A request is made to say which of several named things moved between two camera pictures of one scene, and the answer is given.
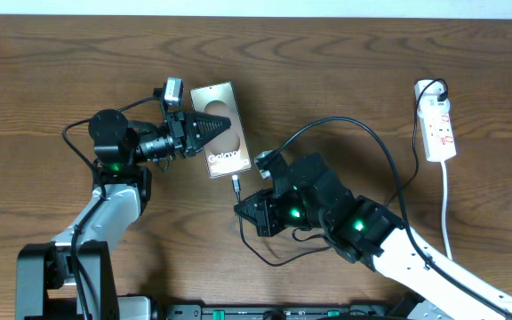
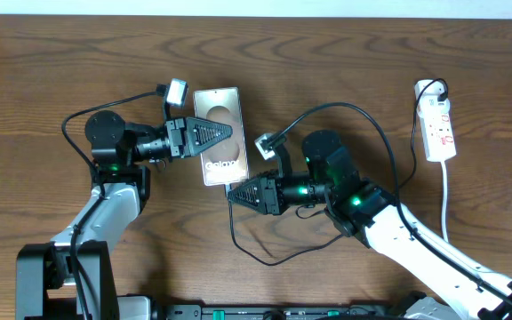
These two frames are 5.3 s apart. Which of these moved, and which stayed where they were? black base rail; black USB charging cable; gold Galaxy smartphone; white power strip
Moved: gold Galaxy smartphone; black USB charging cable
Stayed: black base rail; white power strip
